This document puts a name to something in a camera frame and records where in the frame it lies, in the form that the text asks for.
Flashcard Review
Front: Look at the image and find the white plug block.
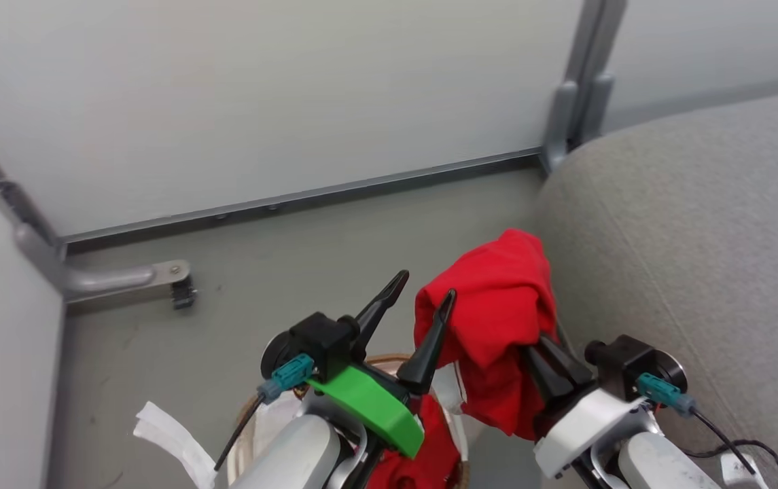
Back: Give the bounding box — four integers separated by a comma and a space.
720, 451, 762, 489

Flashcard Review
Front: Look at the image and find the grey fabric sofa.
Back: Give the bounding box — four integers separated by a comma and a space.
531, 87, 778, 489

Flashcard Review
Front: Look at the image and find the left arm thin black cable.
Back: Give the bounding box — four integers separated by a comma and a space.
213, 353, 316, 473

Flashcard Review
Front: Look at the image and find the small black foot caster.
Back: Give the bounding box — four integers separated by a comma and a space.
171, 276, 198, 310

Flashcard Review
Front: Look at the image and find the grey partition floor rail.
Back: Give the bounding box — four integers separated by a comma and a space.
61, 147, 544, 256

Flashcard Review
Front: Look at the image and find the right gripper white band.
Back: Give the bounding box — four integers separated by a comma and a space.
523, 333, 649, 480

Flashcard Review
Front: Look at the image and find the grey metal partition foot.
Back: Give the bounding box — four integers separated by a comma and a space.
0, 102, 192, 305

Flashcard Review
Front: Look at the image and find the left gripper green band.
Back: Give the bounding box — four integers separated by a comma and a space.
306, 270, 458, 460

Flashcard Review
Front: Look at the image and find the grey metal partition post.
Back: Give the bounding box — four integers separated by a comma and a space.
541, 0, 629, 175

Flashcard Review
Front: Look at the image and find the white cloth strip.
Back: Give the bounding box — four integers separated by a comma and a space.
133, 401, 218, 489

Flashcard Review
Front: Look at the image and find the red clothing item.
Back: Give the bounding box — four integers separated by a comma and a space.
367, 393, 463, 489
413, 228, 561, 442

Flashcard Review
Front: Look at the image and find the round woven laundry basket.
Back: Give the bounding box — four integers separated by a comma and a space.
227, 353, 472, 489

